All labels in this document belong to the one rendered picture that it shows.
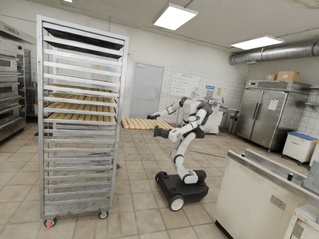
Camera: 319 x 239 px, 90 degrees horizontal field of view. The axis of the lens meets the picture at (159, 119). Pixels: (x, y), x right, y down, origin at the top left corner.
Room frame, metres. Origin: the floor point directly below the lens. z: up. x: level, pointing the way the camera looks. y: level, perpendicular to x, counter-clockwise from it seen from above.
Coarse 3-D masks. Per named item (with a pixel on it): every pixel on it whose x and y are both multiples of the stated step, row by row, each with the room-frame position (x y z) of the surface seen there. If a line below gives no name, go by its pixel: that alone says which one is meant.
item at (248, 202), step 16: (256, 160) 1.61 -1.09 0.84; (224, 176) 1.59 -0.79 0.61; (240, 176) 1.44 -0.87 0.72; (256, 176) 1.31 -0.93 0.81; (288, 176) 1.28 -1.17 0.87; (224, 192) 1.55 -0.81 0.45; (240, 192) 1.40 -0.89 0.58; (256, 192) 1.28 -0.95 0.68; (272, 192) 1.18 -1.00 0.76; (288, 192) 1.10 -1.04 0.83; (224, 208) 1.50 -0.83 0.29; (240, 208) 1.36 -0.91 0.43; (256, 208) 1.24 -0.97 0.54; (272, 208) 1.15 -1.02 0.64; (288, 208) 1.07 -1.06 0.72; (224, 224) 1.46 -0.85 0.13; (240, 224) 1.32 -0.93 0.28; (256, 224) 1.21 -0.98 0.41; (272, 224) 1.11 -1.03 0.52; (288, 224) 1.04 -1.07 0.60
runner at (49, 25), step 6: (48, 24) 1.26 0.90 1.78; (60, 30) 1.30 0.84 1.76; (66, 30) 1.30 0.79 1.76; (72, 30) 1.32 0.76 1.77; (78, 30) 1.33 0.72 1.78; (84, 36) 1.37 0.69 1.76; (90, 36) 1.36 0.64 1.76; (96, 36) 1.38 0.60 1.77; (102, 36) 1.40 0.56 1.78; (114, 42) 1.43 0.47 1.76; (120, 42) 1.45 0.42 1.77
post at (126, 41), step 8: (128, 40) 1.45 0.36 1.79; (120, 88) 1.44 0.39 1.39; (120, 96) 1.44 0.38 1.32; (120, 104) 1.44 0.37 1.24; (120, 112) 1.44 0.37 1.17; (120, 120) 1.44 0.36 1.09; (112, 176) 1.44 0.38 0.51; (112, 184) 1.44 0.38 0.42; (112, 192) 1.44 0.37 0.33; (112, 200) 1.44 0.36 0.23
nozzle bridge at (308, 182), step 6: (318, 162) 0.88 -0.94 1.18; (312, 168) 0.89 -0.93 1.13; (318, 168) 0.87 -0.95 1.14; (312, 174) 0.88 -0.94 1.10; (318, 174) 0.86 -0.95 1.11; (306, 180) 0.90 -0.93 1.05; (312, 180) 0.87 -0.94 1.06; (318, 180) 0.85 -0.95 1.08; (312, 186) 0.87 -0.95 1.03; (318, 186) 0.85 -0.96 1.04; (318, 216) 0.81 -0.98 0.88; (318, 222) 0.80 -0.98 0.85
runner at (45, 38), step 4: (44, 36) 1.25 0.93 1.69; (48, 40) 1.26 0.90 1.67; (52, 40) 1.27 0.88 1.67; (56, 40) 1.28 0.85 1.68; (60, 40) 1.29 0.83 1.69; (64, 40) 1.30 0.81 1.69; (64, 44) 1.32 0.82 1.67; (68, 44) 1.31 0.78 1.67; (72, 44) 1.32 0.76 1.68; (76, 44) 1.33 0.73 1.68; (80, 44) 1.34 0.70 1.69; (84, 44) 1.35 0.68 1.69; (88, 48) 1.36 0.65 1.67; (92, 48) 1.37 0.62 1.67; (96, 48) 1.38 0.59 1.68; (100, 48) 1.39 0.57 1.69; (104, 48) 1.41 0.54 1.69; (104, 52) 1.42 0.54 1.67; (108, 52) 1.42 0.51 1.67; (112, 52) 1.43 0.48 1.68; (116, 52) 1.44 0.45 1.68; (120, 52) 1.45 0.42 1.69
